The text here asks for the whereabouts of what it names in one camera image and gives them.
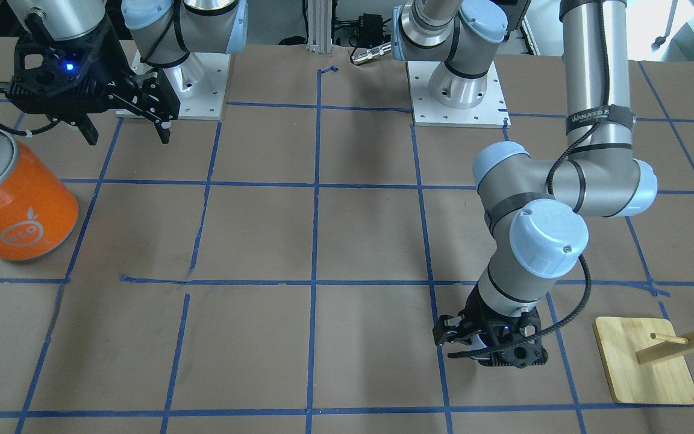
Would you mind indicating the wooden cup stand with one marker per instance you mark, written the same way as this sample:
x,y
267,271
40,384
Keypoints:
x,y
644,360

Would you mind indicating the large orange can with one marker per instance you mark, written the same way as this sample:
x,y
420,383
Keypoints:
x,y
37,211

